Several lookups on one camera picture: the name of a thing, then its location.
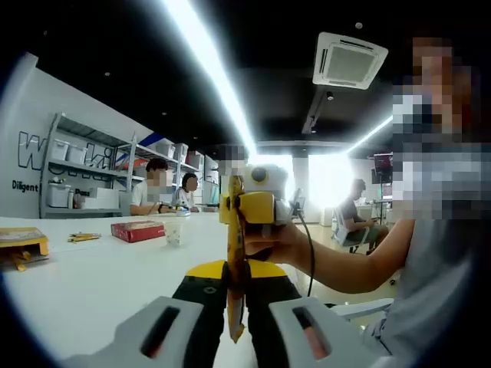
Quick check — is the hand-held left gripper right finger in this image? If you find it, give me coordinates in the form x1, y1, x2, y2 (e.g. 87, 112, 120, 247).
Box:
245, 259, 388, 368

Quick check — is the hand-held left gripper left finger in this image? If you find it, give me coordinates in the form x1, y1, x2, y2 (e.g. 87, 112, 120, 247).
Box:
63, 259, 231, 368

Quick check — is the small clear plastic cup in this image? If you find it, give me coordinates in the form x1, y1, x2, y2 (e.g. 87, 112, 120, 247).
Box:
163, 222, 183, 246

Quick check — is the person's right hand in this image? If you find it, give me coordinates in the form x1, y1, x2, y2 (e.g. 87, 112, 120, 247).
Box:
244, 220, 308, 266

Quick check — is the white office chair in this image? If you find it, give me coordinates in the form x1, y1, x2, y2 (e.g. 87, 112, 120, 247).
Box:
330, 206, 371, 255

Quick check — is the red cardboard box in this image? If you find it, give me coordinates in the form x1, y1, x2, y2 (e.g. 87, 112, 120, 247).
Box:
110, 220, 166, 243

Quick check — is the grey metal shelf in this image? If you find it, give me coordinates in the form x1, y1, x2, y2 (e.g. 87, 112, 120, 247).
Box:
114, 132, 204, 192
39, 112, 135, 219

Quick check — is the white ceiling air conditioner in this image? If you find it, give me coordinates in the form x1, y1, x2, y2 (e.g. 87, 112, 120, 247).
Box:
312, 31, 389, 91

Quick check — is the long ceiling light strip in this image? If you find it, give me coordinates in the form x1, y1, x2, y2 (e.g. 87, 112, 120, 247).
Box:
163, 0, 262, 158

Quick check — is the white storage bin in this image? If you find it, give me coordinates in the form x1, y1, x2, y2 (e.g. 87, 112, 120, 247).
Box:
48, 182, 73, 209
51, 140, 71, 162
67, 145, 88, 164

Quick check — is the yellow cardboard box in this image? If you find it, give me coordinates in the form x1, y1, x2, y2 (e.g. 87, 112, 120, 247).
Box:
0, 227, 50, 272

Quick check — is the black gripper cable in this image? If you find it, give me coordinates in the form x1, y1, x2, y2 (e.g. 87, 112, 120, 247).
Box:
291, 191, 316, 298

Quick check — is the red wall screen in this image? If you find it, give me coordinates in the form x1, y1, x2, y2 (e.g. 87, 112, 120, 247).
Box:
374, 153, 394, 185

